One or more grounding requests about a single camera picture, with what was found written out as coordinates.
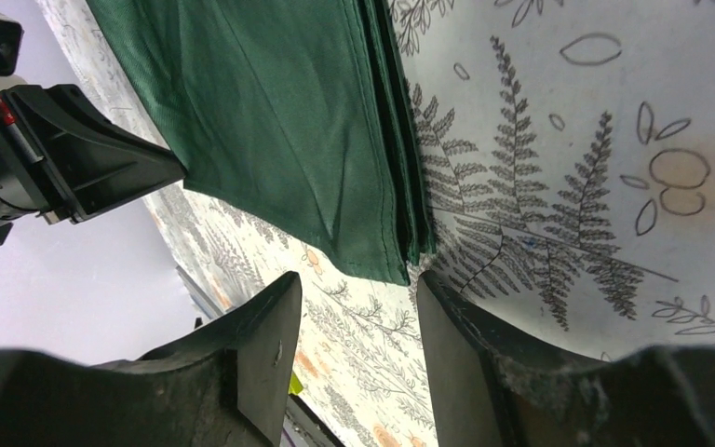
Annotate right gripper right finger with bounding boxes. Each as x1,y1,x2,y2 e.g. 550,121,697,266
417,271,715,446

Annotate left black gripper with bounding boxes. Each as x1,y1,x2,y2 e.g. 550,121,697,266
0,84,186,245

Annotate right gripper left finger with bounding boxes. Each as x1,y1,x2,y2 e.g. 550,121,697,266
0,272,302,446

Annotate dark green cloth napkin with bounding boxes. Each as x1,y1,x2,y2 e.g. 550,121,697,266
88,1,435,286

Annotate floral patterned table mat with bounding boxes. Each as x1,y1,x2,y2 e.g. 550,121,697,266
39,1,715,446

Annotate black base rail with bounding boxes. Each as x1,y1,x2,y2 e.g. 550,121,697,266
279,394,344,447

